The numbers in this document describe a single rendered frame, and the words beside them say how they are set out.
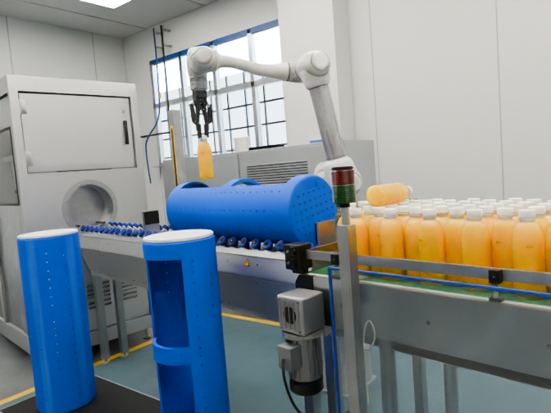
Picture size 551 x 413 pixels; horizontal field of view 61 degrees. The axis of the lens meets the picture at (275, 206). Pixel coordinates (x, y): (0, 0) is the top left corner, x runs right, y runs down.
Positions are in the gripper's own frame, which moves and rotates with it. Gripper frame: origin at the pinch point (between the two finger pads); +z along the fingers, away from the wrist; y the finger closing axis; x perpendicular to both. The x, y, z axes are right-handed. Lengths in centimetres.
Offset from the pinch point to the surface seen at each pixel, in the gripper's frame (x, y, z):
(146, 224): -53, 8, 49
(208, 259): 49, 38, 55
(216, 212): 31, 19, 39
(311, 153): -50, -140, 12
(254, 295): 48, 15, 75
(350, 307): 120, 42, 61
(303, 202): 76, 10, 36
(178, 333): 23, 39, 89
